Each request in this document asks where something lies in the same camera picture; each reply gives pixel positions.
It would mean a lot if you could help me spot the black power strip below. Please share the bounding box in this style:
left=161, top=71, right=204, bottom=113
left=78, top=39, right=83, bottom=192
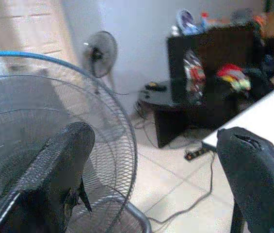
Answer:
left=184, top=147, right=210, bottom=161

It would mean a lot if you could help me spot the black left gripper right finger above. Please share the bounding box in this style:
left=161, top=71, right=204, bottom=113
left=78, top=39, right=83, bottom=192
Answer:
left=216, top=126, right=274, bottom=233

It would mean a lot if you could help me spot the black shelf cabinet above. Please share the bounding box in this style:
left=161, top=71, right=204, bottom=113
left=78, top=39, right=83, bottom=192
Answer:
left=167, top=23, right=274, bottom=107

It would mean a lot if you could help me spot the grey power cable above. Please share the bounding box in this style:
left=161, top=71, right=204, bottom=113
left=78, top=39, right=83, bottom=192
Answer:
left=147, top=151, right=216, bottom=225

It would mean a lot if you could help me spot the small grey standing fan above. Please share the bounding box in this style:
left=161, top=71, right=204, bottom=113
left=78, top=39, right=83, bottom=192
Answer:
left=82, top=31, right=128, bottom=141

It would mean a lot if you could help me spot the blue white round object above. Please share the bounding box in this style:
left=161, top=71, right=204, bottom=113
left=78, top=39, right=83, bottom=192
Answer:
left=175, top=9, right=207, bottom=34

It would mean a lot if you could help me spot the black yellow small device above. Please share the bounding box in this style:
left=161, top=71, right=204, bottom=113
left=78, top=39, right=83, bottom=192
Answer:
left=145, top=82, right=167, bottom=92

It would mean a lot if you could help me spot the red white packet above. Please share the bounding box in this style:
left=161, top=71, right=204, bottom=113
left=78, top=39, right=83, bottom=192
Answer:
left=183, top=50, right=207, bottom=98

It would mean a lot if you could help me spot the large black wire-guard fan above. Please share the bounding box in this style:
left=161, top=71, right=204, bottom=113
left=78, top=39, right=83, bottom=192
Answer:
left=0, top=50, right=152, bottom=233

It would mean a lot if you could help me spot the red yellow toy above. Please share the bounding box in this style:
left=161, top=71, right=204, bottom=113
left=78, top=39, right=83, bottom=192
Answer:
left=216, top=63, right=252, bottom=93

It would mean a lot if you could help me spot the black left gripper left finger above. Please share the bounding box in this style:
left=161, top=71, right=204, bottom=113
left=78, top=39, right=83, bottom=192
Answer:
left=0, top=121, right=96, bottom=233

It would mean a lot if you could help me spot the black low side table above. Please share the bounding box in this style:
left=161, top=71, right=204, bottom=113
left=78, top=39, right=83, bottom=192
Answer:
left=136, top=81, right=239, bottom=149

